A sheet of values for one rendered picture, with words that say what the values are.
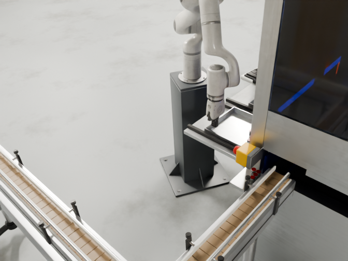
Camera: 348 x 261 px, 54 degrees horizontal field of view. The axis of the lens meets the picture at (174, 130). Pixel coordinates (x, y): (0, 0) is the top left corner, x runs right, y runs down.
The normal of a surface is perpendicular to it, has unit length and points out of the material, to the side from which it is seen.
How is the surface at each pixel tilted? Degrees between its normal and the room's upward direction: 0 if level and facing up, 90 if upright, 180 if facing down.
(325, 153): 90
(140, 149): 0
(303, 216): 90
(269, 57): 90
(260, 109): 90
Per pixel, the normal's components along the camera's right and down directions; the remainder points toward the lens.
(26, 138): -0.04, -0.80
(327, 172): -0.68, 0.47
